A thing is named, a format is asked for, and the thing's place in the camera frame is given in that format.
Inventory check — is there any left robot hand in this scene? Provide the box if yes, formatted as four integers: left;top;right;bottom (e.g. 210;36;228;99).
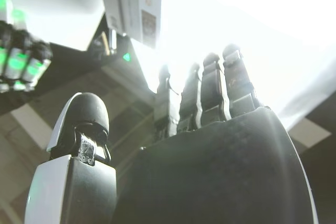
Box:
24;42;320;224

